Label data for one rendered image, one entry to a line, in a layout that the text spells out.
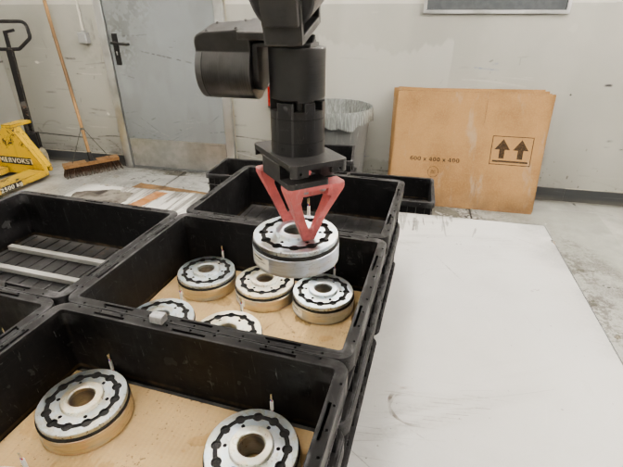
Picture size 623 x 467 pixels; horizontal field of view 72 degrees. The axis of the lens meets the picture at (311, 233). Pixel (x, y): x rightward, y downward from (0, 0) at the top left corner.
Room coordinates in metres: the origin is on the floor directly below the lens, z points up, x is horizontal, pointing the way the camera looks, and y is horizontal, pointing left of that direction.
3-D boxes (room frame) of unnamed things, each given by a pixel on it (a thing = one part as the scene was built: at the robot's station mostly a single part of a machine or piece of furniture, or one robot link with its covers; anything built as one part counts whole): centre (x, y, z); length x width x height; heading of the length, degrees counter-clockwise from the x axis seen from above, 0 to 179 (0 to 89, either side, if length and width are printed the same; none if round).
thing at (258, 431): (0.30, 0.06, 0.86); 0.05 x 0.05 x 0.01
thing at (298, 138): (0.46, 0.01, 1.16); 0.10 x 0.07 x 0.07; 28
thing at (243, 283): (0.62, 0.08, 0.86); 0.10 x 0.10 x 0.01
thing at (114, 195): (1.35, 0.74, 0.71); 0.22 x 0.19 x 0.01; 77
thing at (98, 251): (0.67, 0.49, 0.87); 0.40 x 0.30 x 0.11; 73
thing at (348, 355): (0.56, 0.10, 0.92); 0.40 x 0.30 x 0.02; 73
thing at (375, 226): (0.84, 0.02, 0.87); 0.40 x 0.30 x 0.11; 73
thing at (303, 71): (0.46, 0.02, 1.22); 0.07 x 0.06 x 0.07; 77
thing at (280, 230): (0.45, 0.02, 1.04); 0.05 x 0.05 x 0.01
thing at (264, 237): (0.45, 0.02, 1.04); 0.10 x 0.10 x 0.01
